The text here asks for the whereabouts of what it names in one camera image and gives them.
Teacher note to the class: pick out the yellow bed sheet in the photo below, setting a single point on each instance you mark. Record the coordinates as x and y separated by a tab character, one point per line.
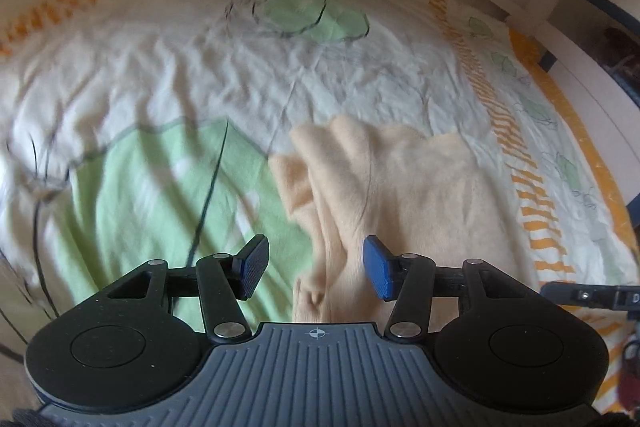
607	177

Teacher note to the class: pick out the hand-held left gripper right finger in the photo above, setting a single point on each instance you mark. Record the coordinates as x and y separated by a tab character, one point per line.
380	270

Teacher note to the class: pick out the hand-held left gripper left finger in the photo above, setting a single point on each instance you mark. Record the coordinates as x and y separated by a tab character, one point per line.
253	268

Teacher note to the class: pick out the peach knit sweater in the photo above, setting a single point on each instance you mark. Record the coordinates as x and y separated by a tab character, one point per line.
425	187

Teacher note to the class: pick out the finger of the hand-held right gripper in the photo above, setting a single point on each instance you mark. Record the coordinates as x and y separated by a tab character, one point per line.
575	295

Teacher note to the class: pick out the leaf print white duvet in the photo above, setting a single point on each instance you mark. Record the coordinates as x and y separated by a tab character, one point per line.
150	57

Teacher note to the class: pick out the dark red object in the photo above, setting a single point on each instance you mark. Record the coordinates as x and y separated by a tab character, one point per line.
628	377

